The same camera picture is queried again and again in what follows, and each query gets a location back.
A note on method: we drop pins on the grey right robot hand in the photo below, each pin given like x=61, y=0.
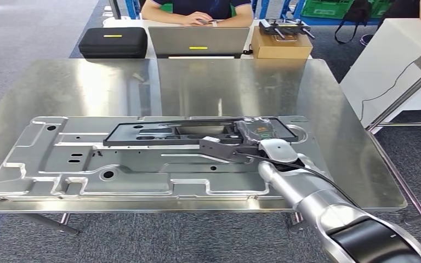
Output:
x=257, y=130

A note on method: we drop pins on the grey laptop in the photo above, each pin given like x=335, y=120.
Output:
x=196, y=40

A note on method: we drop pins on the white cabinet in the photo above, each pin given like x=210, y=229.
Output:
x=388, y=54

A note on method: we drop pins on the cardboard box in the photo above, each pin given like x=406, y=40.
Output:
x=279, y=49

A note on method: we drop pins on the black plastic panel part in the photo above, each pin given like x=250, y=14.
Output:
x=123, y=136

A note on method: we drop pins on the black bag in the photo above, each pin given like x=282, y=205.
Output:
x=357, y=12

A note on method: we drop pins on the metal jig plate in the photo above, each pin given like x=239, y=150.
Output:
x=141, y=170

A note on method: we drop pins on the black remote controller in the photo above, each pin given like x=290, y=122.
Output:
x=286, y=26

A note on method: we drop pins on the green plastic crate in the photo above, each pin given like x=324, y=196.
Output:
x=379, y=7
x=326, y=9

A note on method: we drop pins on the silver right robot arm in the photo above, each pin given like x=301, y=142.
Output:
x=305, y=188

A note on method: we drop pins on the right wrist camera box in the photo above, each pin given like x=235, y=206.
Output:
x=221, y=149

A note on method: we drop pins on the black zip case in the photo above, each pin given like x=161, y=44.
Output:
x=112, y=43

